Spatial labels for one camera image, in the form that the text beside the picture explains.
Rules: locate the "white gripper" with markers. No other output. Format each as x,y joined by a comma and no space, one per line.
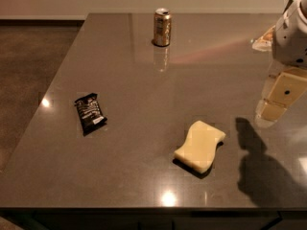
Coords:
290,38

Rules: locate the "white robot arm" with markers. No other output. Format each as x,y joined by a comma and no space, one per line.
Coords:
287,79

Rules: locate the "black rxbar chocolate wrapper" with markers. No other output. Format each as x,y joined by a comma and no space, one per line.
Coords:
90,113

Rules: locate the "yellow sponge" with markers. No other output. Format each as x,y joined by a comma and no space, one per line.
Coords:
199,148

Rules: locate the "gold soda can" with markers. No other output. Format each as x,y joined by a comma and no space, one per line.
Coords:
162,26

